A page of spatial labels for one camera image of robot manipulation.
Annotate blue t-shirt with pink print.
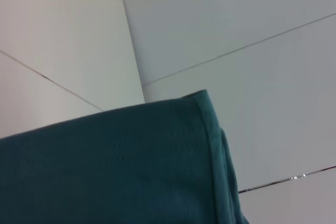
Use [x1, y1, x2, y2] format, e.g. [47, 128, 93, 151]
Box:
[0, 89, 250, 224]

